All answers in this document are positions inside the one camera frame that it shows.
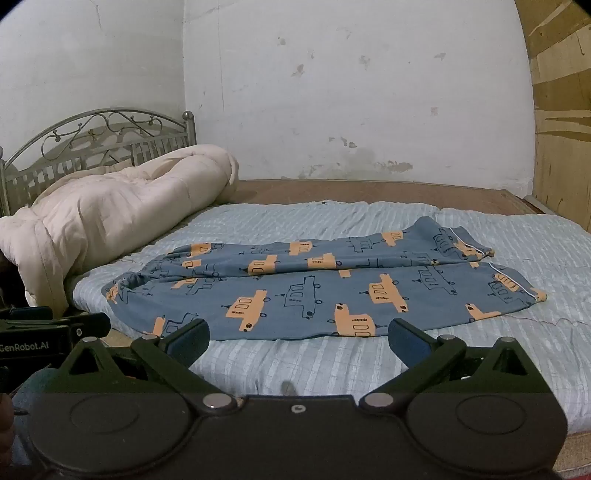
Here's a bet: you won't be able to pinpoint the plywood board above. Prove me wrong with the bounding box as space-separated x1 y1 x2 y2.
515 0 591 217

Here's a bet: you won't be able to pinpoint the metal bed headboard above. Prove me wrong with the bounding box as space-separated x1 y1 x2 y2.
0 107 197 217

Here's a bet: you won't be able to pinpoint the light blue mattress pad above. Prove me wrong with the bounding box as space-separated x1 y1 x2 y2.
65 200 591 435

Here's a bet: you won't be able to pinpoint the blue pants with orange print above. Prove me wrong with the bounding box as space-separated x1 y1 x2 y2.
102 216 548 341

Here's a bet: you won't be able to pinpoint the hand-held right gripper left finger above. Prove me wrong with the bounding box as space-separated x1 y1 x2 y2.
59 318 237 411

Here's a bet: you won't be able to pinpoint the cream comforter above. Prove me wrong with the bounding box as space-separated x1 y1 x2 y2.
0 144 240 315

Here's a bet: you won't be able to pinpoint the person's blue jeans leg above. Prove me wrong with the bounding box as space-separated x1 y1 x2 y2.
10 367 52 464

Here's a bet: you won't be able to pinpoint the wooden bed base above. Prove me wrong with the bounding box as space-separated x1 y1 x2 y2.
230 179 548 216

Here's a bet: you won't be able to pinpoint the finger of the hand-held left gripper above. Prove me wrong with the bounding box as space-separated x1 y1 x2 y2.
69 312 112 343

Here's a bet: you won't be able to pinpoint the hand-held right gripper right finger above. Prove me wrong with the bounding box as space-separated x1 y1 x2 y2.
359 318 537 411

